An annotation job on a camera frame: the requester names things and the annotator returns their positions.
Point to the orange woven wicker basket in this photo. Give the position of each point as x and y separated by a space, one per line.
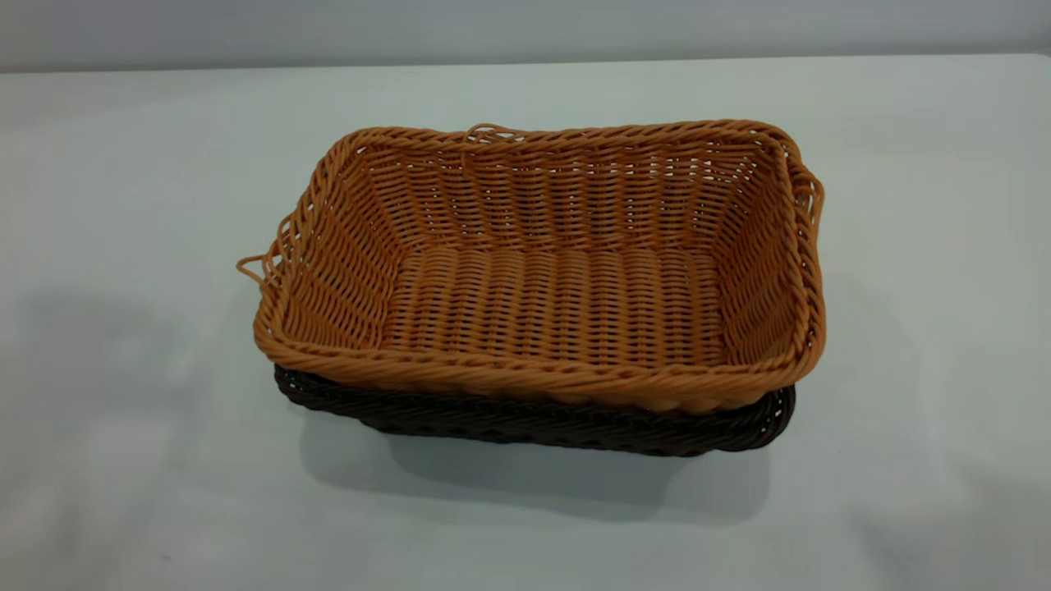
558 312

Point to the black woven wicker basket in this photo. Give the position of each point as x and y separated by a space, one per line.
534 423

